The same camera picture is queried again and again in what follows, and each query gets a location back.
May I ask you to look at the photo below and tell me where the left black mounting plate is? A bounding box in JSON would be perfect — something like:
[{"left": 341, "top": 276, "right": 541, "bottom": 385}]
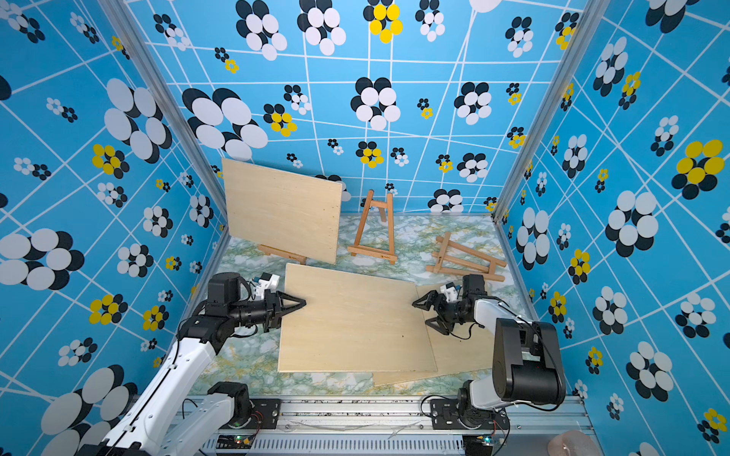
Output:
[{"left": 224, "top": 398, "right": 282, "bottom": 431}]

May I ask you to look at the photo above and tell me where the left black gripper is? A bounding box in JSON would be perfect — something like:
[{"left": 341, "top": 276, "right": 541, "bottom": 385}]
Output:
[{"left": 231, "top": 289, "right": 307, "bottom": 332}]

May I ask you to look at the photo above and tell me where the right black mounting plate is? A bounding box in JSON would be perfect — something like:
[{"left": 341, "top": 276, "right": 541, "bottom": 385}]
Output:
[{"left": 430, "top": 398, "right": 511, "bottom": 432}]

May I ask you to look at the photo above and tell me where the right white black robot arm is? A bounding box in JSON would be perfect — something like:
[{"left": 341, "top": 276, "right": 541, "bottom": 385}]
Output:
[{"left": 412, "top": 275, "right": 567, "bottom": 429}]

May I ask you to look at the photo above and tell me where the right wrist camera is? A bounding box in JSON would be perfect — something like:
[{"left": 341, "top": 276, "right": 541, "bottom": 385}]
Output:
[{"left": 439, "top": 282, "right": 460, "bottom": 303}]

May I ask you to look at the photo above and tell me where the black mounting plate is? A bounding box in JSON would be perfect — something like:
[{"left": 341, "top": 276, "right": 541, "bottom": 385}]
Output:
[
  {"left": 224, "top": 398, "right": 282, "bottom": 431},
  {"left": 430, "top": 398, "right": 511, "bottom": 432}
]

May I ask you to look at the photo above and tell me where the pink round object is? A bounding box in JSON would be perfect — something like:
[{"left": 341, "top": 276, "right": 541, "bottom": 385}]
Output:
[{"left": 547, "top": 429, "right": 602, "bottom": 456}]

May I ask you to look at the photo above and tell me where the plywood board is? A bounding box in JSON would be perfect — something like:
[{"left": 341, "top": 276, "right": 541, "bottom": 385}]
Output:
[
  {"left": 278, "top": 263, "right": 436, "bottom": 372},
  {"left": 222, "top": 159, "right": 343, "bottom": 264},
  {"left": 373, "top": 283, "right": 514, "bottom": 388}
]

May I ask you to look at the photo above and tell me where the wooden easel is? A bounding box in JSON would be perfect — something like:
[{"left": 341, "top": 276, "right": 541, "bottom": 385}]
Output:
[
  {"left": 347, "top": 189, "right": 398, "bottom": 265},
  {"left": 425, "top": 232, "right": 507, "bottom": 282},
  {"left": 258, "top": 244, "right": 307, "bottom": 265}
]

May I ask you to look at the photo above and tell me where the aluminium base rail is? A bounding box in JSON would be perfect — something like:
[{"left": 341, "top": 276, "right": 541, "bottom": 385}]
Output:
[{"left": 173, "top": 396, "right": 600, "bottom": 455}]

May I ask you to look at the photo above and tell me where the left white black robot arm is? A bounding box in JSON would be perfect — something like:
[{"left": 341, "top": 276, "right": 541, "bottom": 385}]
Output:
[{"left": 78, "top": 273, "right": 306, "bottom": 455}]

